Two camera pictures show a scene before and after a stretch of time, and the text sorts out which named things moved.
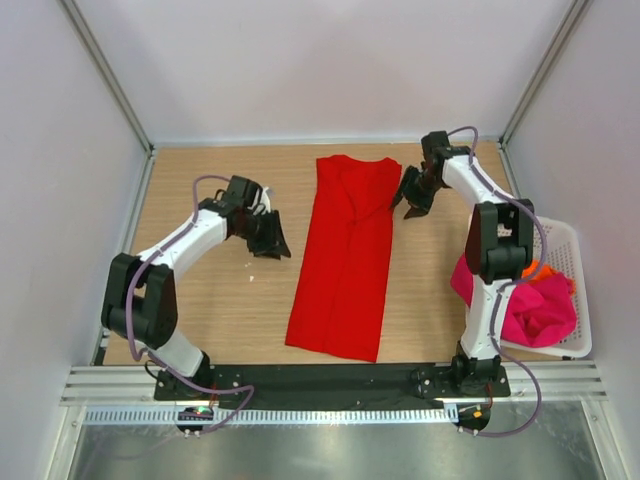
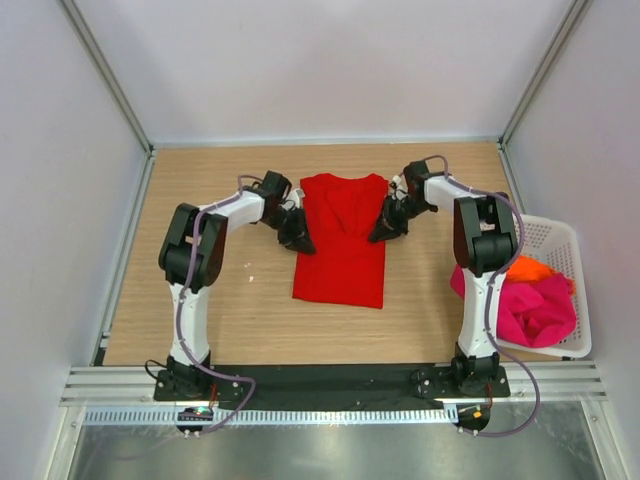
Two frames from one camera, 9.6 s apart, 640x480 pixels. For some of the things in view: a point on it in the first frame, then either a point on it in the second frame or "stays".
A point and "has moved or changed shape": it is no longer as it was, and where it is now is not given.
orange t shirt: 537,271 stays
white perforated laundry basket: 562,253 stays
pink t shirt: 538,311 stays
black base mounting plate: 331,386 stays
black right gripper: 419,209 → 389,226
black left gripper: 273,230 → 299,232
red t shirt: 343,274 has moved or changed shape
